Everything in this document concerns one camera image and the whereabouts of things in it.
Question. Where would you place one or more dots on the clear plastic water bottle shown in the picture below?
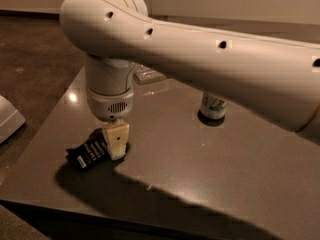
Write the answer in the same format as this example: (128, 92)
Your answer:
(145, 75)

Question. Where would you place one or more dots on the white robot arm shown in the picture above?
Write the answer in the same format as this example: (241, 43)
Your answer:
(277, 79)

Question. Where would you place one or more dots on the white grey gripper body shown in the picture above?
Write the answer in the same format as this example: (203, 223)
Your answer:
(109, 106)

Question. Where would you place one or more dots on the grey object at left edge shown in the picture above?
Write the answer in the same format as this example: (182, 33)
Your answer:
(10, 119)

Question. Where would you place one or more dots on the black rxbar chocolate wrapper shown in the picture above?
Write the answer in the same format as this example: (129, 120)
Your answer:
(91, 152)

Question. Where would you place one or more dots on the yellowish translucent gripper finger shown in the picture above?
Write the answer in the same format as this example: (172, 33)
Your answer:
(116, 135)

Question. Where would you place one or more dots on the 7up soda can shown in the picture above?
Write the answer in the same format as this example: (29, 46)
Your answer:
(212, 107)

